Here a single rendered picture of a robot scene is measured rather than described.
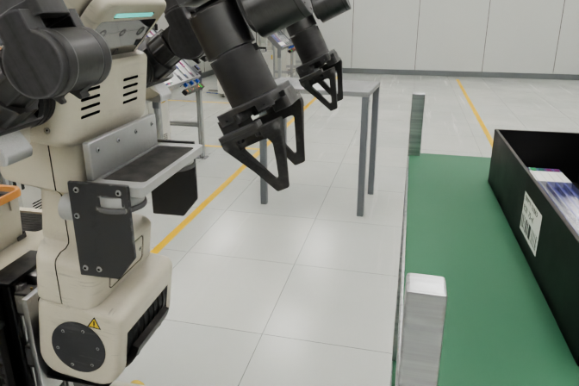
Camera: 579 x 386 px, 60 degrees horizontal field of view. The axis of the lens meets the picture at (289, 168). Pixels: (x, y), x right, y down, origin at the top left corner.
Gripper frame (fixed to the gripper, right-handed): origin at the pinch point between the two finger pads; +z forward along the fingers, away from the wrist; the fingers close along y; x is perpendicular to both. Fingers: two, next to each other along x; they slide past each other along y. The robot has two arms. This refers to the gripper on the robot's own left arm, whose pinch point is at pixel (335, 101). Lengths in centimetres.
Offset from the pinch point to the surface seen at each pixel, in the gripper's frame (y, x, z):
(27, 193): 126, 202, -8
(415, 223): -17.6, -7.1, 22.3
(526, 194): -22.7, -24.3, 21.4
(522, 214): -22.1, -22.8, 24.6
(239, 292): 100, 98, 76
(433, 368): -64, -10, 14
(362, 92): 202, 22, 25
